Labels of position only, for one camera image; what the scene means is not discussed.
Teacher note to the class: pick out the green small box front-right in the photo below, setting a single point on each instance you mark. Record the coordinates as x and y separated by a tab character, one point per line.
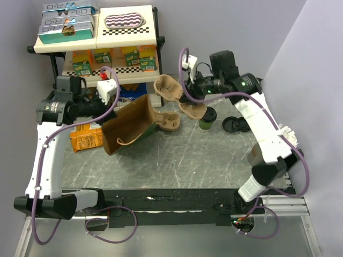
148	63

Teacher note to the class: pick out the orange snack bag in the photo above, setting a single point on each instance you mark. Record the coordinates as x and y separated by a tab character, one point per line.
86	136

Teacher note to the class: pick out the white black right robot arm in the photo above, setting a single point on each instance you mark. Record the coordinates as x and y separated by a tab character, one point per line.
245	94

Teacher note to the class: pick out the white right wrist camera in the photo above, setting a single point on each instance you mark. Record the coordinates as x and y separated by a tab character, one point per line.
189	64

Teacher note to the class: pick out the teal tissue box front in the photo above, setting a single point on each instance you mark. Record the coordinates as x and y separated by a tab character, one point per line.
66	33

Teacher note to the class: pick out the cream three-tier shelf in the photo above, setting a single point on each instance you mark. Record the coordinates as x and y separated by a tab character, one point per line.
61	53

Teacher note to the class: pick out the green small box right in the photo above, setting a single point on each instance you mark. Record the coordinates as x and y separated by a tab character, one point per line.
132	58

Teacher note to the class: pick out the brown paper bag with handles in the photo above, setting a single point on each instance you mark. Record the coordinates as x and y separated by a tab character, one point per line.
134	122

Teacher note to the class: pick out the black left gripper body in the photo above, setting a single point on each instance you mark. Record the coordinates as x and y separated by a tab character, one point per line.
95	107

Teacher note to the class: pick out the brown cardboard cup carrier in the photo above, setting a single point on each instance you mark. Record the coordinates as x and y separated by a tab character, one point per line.
168	120

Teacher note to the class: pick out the green paper coffee cup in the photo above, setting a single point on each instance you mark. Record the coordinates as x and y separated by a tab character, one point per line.
205	125

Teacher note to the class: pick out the blue chip bag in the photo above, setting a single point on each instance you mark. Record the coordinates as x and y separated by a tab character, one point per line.
132	91

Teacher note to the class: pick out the black plastic cup lid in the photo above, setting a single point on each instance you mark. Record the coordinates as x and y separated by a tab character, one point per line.
210	115

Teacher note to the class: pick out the green small box left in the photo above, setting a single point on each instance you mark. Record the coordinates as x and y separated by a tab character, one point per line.
83	68

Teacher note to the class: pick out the striped purple cloth pad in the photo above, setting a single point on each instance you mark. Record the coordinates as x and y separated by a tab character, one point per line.
122	21

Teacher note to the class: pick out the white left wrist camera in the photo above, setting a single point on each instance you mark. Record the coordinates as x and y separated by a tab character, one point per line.
106	89

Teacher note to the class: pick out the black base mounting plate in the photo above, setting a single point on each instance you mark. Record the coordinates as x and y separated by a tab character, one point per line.
168	206

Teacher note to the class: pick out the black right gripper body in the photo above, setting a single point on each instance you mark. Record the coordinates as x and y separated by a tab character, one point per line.
201	87

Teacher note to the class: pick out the grey cup of straws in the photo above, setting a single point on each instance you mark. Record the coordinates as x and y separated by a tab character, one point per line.
270	146

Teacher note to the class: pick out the green small box centre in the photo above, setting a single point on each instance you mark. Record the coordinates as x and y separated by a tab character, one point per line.
102	57

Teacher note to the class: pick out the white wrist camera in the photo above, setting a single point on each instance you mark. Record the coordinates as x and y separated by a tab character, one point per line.
189	64
106	89

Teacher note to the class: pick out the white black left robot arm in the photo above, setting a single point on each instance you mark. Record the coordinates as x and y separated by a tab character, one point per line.
56	115

